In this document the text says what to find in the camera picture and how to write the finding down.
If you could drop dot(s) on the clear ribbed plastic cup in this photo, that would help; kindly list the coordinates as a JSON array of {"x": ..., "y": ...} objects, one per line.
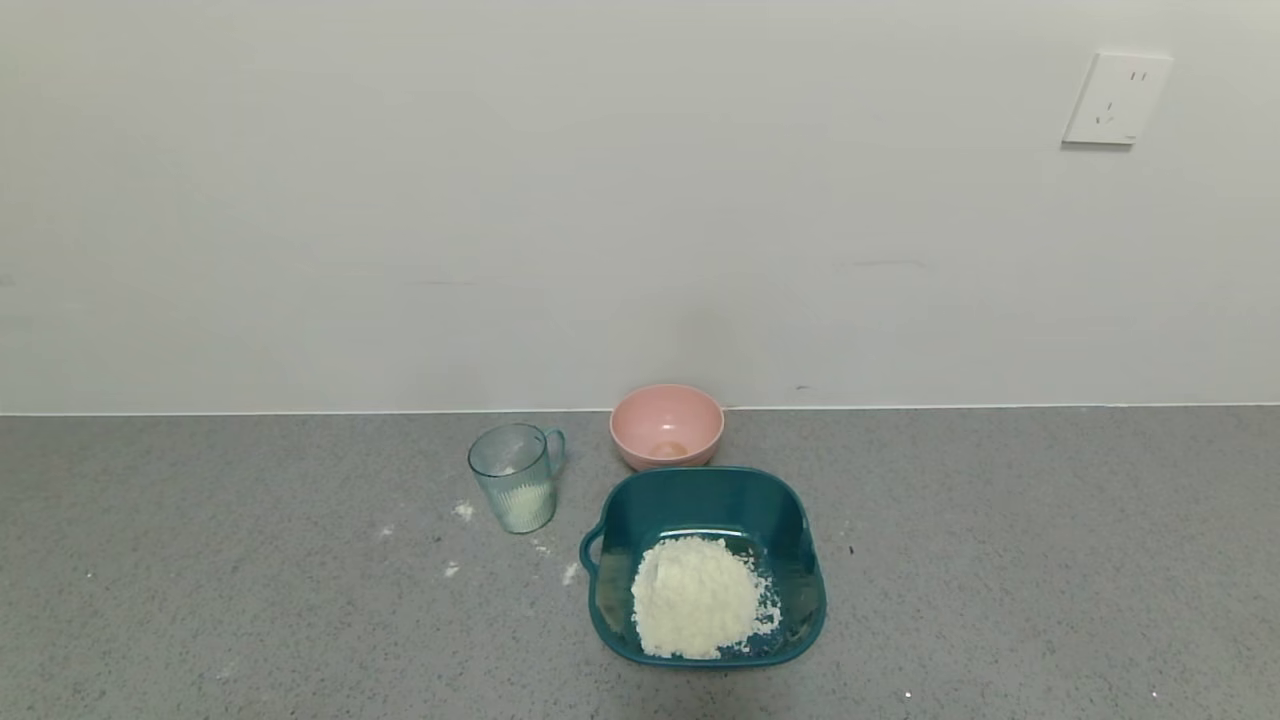
[{"x": 515, "y": 490}]

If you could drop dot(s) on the white powder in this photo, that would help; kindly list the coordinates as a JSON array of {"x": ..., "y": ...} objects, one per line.
[{"x": 695, "y": 600}]

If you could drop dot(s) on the pink bowl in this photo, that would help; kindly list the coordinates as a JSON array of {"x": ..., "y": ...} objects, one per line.
[{"x": 667, "y": 425}]

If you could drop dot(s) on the teal square plastic tray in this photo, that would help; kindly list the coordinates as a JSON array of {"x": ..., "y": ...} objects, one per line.
[{"x": 700, "y": 500}]

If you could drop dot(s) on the white wall socket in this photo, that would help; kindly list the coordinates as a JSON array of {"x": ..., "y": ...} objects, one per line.
[{"x": 1115, "y": 100}]

